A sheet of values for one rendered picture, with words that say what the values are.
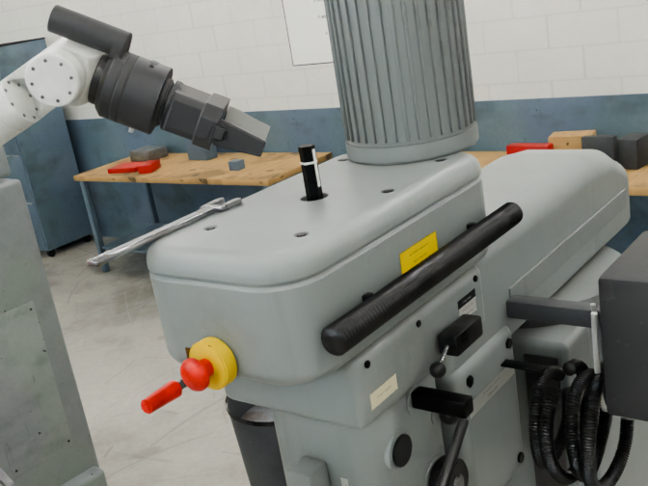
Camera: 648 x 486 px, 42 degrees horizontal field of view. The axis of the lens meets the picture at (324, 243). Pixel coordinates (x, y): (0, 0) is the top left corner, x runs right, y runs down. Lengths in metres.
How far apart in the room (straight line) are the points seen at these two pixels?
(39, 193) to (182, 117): 7.37
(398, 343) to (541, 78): 4.55
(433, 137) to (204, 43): 5.99
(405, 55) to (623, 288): 0.42
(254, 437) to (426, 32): 2.33
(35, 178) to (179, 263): 7.41
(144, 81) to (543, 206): 0.73
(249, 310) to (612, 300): 0.51
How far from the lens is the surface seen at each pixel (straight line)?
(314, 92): 6.49
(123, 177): 6.98
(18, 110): 1.14
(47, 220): 8.47
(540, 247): 1.47
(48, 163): 8.47
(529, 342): 1.48
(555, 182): 1.56
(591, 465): 1.31
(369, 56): 1.20
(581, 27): 5.42
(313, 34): 6.40
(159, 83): 1.07
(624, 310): 1.19
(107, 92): 1.07
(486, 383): 1.31
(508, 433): 1.41
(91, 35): 1.09
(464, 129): 1.25
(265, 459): 3.34
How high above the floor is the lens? 2.16
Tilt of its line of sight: 17 degrees down
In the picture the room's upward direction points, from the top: 10 degrees counter-clockwise
